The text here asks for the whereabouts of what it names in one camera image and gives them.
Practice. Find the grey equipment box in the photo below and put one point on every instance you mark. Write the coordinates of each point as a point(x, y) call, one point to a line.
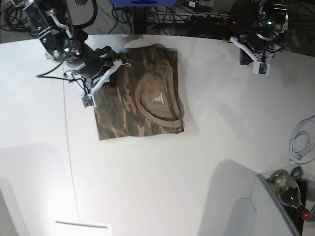
point(271, 217)

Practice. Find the green tape roll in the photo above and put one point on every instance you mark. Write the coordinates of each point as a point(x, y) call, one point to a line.
point(297, 172)

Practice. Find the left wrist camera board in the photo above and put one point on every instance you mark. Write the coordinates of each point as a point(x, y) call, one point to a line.
point(261, 68)

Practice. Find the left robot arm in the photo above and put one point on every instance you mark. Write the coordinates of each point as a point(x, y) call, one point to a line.
point(269, 16)

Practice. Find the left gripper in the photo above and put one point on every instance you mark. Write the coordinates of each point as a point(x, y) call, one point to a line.
point(256, 42)

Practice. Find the clear glass bottle red cap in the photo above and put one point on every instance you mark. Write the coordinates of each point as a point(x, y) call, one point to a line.
point(288, 192)

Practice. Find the black power strip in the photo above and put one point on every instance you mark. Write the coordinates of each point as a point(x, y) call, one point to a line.
point(206, 20)

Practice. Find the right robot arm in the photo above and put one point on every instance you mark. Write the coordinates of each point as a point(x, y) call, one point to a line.
point(64, 42)

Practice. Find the camouflage t-shirt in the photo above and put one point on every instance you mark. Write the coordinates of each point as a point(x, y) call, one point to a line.
point(145, 101)

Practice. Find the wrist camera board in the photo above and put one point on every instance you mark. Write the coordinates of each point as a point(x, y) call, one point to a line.
point(261, 68)
point(89, 100)

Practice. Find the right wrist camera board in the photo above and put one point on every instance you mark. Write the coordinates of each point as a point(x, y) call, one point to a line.
point(89, 100)

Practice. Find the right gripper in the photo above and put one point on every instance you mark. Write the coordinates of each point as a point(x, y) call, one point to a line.
point(95, 67)

